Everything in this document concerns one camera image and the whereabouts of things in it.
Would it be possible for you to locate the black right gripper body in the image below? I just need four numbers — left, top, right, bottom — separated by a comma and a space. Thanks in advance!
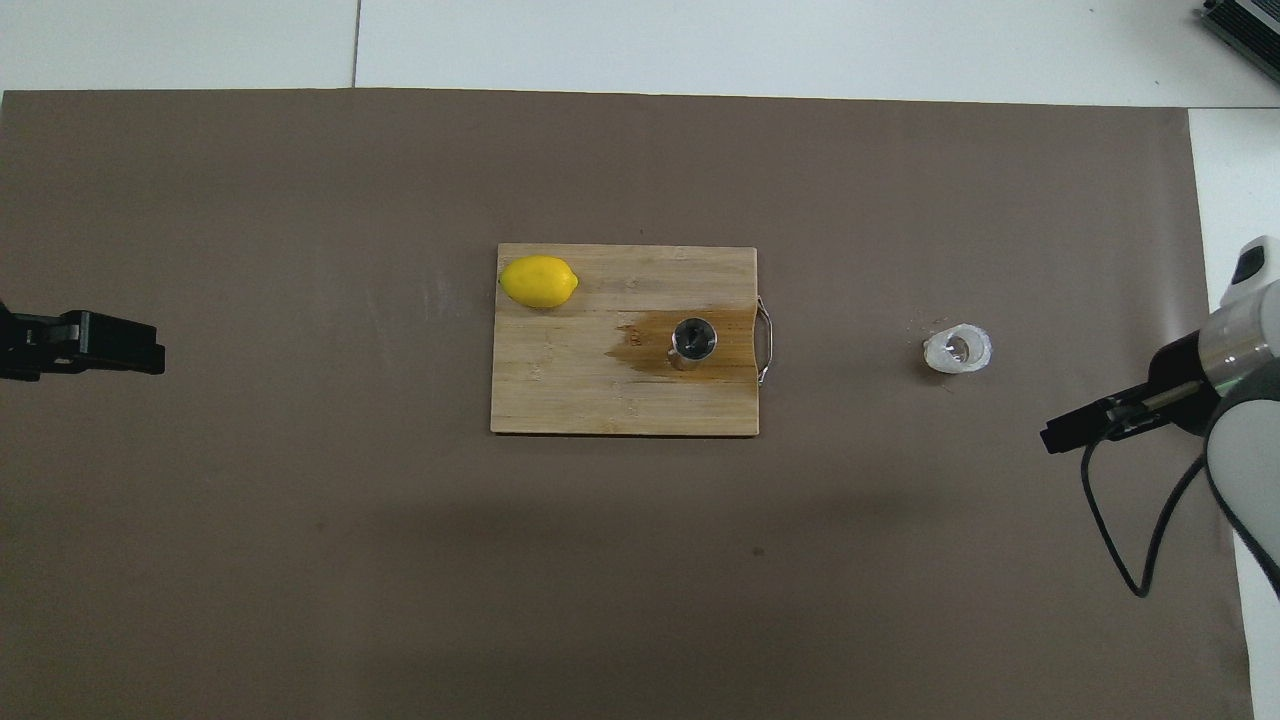
1144, 331, 1224, 434

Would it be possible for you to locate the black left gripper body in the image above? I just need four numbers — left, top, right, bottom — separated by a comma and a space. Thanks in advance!
0, 300, 70, 383

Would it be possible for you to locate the clear plastic cup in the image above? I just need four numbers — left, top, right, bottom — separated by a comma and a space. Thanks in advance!
922, 322, 994, 377

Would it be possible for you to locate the steel double jigger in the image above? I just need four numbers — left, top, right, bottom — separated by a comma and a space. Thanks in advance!
668, 317, 719, 373

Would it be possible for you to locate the black finned metal device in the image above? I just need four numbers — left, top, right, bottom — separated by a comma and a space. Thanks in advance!
1200, 0, 1280, 83

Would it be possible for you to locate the yellow lemon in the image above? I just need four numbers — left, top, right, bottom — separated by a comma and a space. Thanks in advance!
499, 255, 580, 310

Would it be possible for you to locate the wooden cutting board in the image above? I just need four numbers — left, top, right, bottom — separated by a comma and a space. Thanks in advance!
490, 243, 773, 438

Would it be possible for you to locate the brown table mat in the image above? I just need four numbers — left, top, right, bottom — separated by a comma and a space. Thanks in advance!
0, 88, 1256, 720

